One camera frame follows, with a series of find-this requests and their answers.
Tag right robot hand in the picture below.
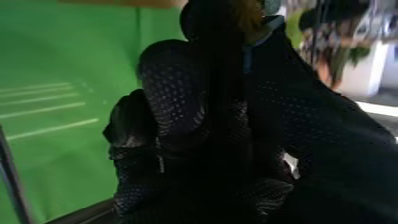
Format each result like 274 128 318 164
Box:
101 0 398 224

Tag person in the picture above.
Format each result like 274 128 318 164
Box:
233 0 299 73

